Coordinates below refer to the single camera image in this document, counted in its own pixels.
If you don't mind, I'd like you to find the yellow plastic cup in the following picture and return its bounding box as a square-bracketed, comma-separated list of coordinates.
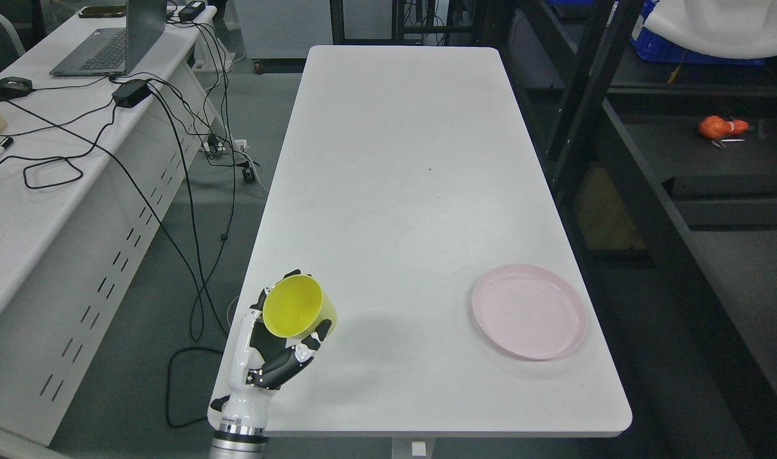
[263, 274, 338, 339]

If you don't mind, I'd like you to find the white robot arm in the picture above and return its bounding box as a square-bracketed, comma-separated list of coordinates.
[208, 429, 269, 458]

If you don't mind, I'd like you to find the black power adapter brick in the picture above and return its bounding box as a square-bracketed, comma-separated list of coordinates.
[112, 78, 151, 108]

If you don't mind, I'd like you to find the orange toy on shelf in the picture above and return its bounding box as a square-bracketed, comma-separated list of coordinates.
[697, 115, 750, 140]

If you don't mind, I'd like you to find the white cloth sheet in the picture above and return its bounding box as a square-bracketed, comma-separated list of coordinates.
[644, 1, 777, 60]

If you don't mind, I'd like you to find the black computer mouse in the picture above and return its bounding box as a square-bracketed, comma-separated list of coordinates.
[0, 76, 35, 102]

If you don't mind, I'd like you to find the white rectangular table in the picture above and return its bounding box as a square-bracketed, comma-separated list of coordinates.
[236, 45, 632, 438]

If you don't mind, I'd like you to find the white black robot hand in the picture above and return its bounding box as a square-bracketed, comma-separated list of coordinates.
[210, 270, 331, 435]

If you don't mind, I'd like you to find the white side desk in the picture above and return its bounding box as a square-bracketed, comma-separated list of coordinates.
[0, 8, 233, 451]

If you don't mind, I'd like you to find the grey open laptop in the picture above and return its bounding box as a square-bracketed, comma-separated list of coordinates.
[50, 1, 167, 77]

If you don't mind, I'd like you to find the white power strip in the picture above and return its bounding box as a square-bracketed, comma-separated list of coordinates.
[199, 136, 249, 159]

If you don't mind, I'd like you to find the black metal shelf rack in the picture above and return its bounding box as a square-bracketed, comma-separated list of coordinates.
[472, 1, 777, 458]

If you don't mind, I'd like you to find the black looped cable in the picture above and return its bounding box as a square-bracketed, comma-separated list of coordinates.
[0, 102, 153, 190]

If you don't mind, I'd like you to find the pink plastic plate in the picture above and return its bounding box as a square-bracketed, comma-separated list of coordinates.
[472, 263, 588, 361]

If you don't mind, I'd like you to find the blue plastic crate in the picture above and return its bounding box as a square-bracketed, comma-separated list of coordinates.
[630, 0, 766, 66]

